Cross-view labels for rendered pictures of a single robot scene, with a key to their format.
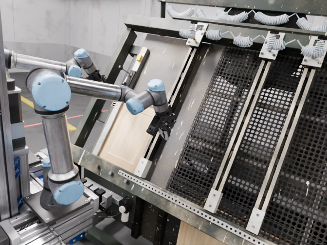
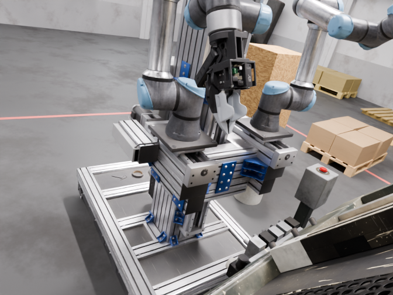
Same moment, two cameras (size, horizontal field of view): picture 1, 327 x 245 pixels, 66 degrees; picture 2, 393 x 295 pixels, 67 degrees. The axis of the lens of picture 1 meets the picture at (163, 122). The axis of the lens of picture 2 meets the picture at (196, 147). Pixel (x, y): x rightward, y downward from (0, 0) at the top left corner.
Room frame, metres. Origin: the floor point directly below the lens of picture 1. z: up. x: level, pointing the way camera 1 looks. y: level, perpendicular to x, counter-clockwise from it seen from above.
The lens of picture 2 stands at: (1.35, -0.65, 1.57)
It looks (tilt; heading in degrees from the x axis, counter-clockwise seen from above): 27 degrees down; 105
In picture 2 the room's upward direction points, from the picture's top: 12 degrees clockwise
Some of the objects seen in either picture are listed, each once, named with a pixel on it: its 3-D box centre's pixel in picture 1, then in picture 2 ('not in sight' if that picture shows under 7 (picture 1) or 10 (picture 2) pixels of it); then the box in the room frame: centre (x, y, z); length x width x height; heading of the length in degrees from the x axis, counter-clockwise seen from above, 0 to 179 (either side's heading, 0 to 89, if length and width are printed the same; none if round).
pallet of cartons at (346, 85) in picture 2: not in sight; (327, 80); (2.19, 7.93, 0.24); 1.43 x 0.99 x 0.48; 143
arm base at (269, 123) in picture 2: not in sight; (266, 117); (1.28, 0.85, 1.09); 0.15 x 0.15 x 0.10
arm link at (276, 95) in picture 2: not in sight; (275, 95); (1.29, 0.85, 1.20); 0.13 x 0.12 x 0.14; 31
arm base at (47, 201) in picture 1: (57, 190); (184, 123); (0.99, 0.45, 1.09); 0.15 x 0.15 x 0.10
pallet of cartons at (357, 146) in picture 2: not in sight; (348, 143); (2.31, 3.57, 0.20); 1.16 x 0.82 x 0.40; 53
